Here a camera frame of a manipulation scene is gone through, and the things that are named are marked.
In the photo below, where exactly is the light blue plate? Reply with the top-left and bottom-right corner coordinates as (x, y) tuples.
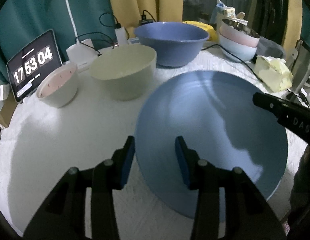
(135, 70), (288, 218)

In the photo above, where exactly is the pink white bowl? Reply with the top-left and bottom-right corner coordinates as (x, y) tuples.
(35, 62), (79, 108)

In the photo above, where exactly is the large blue bowl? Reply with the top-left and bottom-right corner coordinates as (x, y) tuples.
(134, 22), (209, 68)

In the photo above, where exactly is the cream green bowl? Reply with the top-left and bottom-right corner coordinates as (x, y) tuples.
(89, 44), (157, 101)

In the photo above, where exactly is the right hand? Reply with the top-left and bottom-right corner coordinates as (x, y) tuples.
(288, 145), (310, 229)

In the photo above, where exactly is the yellow tissue pack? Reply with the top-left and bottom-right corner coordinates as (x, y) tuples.
(254, 55), (293, 93)

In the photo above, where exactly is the steel thermos bottle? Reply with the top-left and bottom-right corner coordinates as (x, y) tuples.
(286, 40), (310, 93)

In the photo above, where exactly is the grey cloth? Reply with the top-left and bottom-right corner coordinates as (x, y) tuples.
(256, 36), (286, 59)

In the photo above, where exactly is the light blue bowl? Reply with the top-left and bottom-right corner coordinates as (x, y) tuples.
(218, 34), (257, 62)

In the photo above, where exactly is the pink steel bowl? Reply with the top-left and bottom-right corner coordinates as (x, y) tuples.
(219, 18), (260, 48)

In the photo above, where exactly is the cardboard box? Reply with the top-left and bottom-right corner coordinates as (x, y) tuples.
(0, 92), (17, 128)

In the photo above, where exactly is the yellow wet wipes pack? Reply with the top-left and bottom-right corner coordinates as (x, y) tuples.
(183, 21), (218, 42)

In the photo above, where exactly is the small white box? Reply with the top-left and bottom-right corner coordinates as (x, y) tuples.
(0, 85), (10, 101)

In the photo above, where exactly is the tablet showing clock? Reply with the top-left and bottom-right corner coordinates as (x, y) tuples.
(7, 29), (62, 103)

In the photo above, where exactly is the white desk lamp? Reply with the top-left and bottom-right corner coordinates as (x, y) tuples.
(35, 0), (98, 68)

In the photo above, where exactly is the yellow curtain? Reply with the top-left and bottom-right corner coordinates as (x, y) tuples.
(110, 0), (183, 37)

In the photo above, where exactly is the black charger adapter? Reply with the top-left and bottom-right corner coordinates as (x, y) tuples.
(139, 10), (156, 26)

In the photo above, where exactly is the white charger adapter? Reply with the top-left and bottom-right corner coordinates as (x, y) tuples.
(115, 23), (128, 46)

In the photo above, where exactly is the teal curtain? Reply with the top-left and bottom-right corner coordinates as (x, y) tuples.
(0, 0), (116, 82)

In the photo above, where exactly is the black power cable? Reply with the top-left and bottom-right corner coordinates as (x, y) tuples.
(200, 43), (271, 86)

